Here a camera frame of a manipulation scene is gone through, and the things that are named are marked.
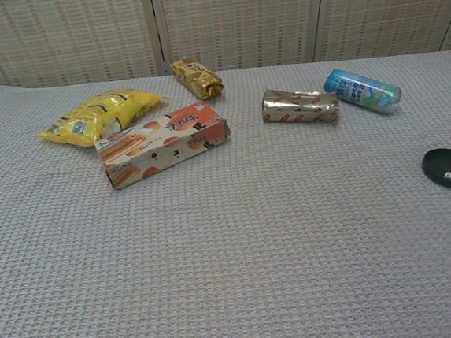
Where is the black bowl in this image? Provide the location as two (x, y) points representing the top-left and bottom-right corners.
(420, 147), (451, 194)

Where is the beige waffle-weave tablecloth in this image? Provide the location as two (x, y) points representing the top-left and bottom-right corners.
(0, 44), (451, 338)

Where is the orange biscuit box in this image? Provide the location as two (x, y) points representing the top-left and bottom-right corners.
(91, 98), (236, 193)

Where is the gold foil snack pack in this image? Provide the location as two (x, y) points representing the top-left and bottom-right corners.
(169, 54), (227, 104)

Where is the silver red-print crumpled wrapper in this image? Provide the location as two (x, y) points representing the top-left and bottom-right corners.
(260, 83), (342, 129)

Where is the yellow snack bag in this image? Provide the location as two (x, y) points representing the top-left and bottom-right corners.
(33, 84), (168, 152)

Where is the blue drink can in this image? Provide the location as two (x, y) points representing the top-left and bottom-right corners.
(322, 63), (405, 121)

